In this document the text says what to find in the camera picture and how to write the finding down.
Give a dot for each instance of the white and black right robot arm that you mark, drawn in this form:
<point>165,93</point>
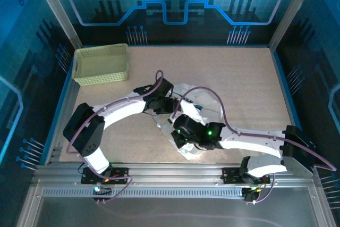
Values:
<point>252,144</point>

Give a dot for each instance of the white t-shirt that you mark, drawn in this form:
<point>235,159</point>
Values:
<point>202,99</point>

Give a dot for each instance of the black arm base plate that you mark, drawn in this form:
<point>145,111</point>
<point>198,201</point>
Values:
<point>229,176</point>
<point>87,176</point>

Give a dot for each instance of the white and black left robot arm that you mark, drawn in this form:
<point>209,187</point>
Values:
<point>119,112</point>

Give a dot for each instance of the aluminium corner post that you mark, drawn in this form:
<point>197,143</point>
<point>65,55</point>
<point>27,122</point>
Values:
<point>292,11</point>
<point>58,11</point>

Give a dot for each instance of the pale green perforated plastic basket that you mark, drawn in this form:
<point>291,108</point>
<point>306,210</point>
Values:
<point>101,65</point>

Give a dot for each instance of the aluminium frame rail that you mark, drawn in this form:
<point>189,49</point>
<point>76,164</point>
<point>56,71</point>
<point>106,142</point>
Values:
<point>172,171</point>

